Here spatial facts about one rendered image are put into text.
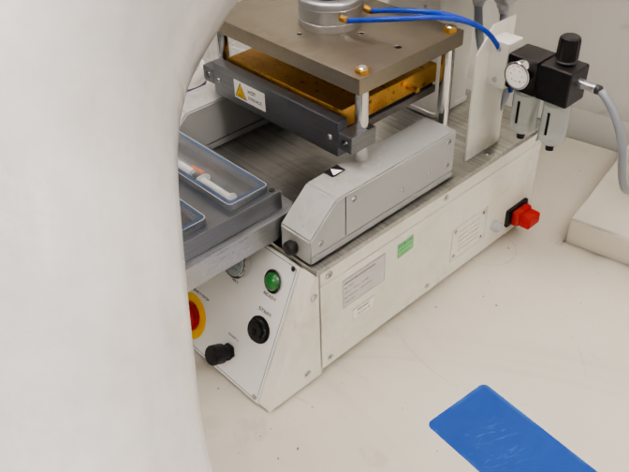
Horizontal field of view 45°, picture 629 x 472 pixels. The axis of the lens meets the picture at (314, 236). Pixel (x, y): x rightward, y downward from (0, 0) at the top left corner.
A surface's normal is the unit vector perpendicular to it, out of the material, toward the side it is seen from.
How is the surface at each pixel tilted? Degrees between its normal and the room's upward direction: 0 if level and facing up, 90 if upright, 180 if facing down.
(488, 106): 90
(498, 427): 0
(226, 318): 65
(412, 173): 90
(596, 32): 90
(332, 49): 0
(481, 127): 90
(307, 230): 41
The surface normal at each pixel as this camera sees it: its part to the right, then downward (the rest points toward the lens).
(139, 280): 0.84, -0.13
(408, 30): -0.03, -0.79
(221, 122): 0.69, 0.43
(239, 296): -0.67, 0.07
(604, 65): -0.60, 0.50
